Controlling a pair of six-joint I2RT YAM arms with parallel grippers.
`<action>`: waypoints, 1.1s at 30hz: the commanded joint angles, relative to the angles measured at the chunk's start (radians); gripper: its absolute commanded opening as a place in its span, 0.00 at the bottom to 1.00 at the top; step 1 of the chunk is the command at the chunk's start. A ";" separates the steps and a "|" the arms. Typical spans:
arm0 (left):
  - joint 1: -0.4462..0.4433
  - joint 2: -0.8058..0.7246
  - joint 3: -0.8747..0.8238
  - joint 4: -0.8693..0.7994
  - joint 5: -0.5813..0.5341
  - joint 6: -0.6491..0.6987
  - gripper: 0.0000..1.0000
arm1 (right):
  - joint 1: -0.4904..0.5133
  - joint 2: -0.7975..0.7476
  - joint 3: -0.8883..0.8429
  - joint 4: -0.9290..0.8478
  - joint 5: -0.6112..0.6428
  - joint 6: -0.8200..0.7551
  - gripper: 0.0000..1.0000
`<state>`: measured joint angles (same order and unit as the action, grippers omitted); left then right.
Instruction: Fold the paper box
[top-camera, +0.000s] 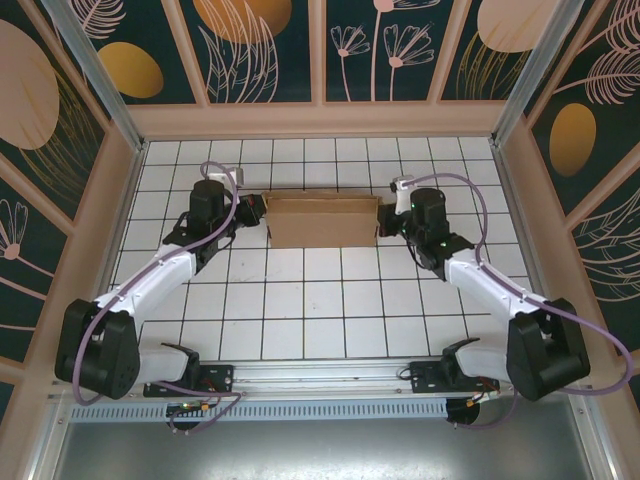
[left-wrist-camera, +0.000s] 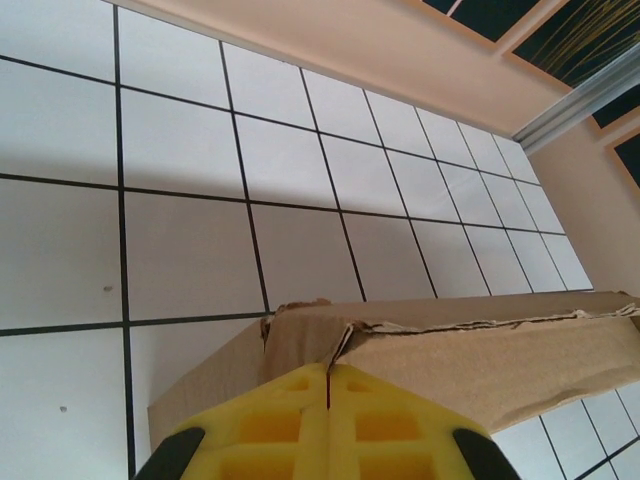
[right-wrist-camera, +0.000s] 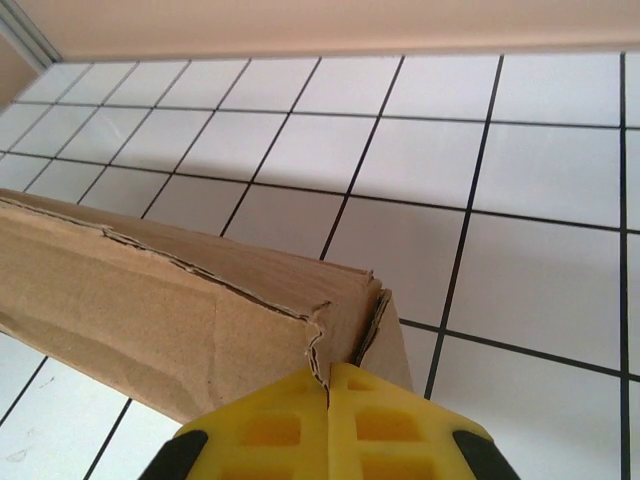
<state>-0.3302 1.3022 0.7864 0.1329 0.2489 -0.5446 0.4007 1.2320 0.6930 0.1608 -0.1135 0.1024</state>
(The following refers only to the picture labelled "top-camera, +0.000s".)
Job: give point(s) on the brown cardboard box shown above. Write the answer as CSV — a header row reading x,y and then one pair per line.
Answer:
x,y
322,225

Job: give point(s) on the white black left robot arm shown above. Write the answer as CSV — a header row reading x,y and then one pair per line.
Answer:
x,y
150,275

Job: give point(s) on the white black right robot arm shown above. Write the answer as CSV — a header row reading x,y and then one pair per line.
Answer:
x,y
480,280

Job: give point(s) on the grey metal sheet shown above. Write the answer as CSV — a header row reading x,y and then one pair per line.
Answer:
x,y
320,450

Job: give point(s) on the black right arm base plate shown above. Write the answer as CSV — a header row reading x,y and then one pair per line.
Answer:
x,y
425,375

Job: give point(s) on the aluminium frame post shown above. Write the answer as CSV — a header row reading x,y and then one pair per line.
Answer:
x,y
95,75
540,75

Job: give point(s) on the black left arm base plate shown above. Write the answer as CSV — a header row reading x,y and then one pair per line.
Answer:
x,y
220,372

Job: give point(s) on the aluminium mounting rail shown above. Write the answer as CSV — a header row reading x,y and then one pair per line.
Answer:
x,y
320,372

